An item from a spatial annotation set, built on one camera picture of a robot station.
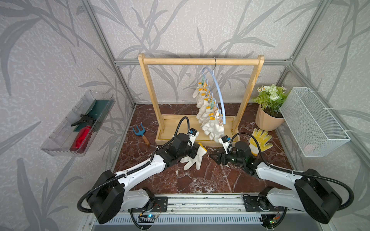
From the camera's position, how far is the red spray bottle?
562 mm

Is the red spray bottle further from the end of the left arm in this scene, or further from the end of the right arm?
the end of the right arm

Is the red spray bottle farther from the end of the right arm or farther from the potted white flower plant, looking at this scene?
the potted white flower plant

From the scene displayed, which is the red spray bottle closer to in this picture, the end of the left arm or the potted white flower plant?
the end of the left arm

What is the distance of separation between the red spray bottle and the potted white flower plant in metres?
0.89

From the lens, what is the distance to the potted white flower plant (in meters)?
0.86

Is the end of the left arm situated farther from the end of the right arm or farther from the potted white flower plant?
the potted white flower plant
